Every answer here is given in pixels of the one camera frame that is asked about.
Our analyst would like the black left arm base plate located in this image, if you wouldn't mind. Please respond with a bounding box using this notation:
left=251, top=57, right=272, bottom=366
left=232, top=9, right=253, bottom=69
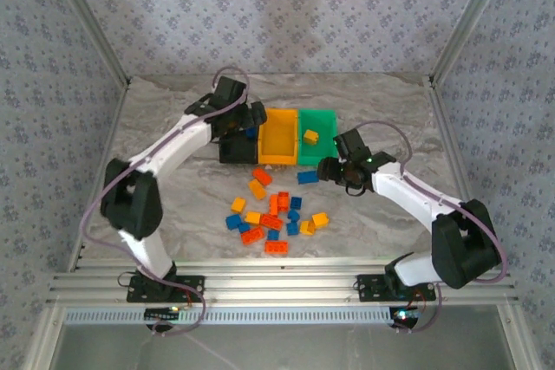
left=126, top=274, right=206, bottom=303

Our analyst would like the black plastic bin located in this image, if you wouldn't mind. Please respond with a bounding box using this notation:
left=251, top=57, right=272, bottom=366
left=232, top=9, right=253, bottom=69
left=218, top=127, right=261, bottom=166

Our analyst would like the green plastic bin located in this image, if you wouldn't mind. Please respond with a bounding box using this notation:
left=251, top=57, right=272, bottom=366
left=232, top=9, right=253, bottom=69
left=297, top=108, right=341, bottom=167

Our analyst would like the orange plastic bin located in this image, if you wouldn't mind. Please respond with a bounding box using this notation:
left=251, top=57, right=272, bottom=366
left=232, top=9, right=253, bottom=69
left=258, top=107, right=301, bottom=166

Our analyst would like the grey slotted cable duct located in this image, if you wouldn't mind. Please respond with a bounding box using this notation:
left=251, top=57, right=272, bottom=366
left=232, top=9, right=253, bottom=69
left=63, top=305, right=402, bottom=327

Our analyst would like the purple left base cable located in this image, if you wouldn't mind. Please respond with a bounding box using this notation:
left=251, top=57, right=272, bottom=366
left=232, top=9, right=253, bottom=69
left=149, top=289, right=207, bottom=337

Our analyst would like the aluminium frame leg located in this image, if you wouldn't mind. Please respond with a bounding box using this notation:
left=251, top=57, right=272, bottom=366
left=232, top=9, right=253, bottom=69
left=498, top=303, right=541, bottom=370
left=23, top=303, right=66, bottom=370

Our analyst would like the aluminium table edge rail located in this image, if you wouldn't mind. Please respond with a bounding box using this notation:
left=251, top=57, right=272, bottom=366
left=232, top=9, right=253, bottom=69
left=69, top=77, right=134, bottom=274
left=422, top=75, right=476, bottom=206

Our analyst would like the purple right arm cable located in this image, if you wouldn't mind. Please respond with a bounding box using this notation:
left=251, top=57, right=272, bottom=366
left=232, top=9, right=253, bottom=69
left=353, top=120, right=508, bottom=282

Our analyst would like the aluminium mounting rail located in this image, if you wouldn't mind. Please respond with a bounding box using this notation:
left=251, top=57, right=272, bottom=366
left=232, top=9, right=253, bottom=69
left=46, top=258, right=520, bottom=305

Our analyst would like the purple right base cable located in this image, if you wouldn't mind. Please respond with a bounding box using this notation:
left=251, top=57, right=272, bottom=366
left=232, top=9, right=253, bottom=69
left=392, top=282, right=442, bottom=334

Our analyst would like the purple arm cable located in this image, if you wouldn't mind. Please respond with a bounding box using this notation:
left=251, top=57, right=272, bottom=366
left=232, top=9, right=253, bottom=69
left=353, top=120, right=508, bottom=282
left=80, top=66, right=251, bottom=278

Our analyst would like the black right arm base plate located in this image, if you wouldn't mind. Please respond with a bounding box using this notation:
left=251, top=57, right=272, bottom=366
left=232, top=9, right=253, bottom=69
left=356, top=273, right=437, bottom=302

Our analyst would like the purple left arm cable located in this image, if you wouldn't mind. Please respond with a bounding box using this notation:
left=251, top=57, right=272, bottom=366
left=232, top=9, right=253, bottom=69
left=80, top=66, right=251, bottom=278

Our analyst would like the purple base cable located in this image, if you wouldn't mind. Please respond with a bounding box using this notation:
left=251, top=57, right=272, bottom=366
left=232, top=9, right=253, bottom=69
left=392, top=282, right=442, bottom=334
left=149, top=289, right=207, bottom=337

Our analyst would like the aluminium frame post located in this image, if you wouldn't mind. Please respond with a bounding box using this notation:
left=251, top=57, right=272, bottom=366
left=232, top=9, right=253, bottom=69
left=42, top=0, right=133, bottom=88
left=428, top=0, right=518, bottom=85

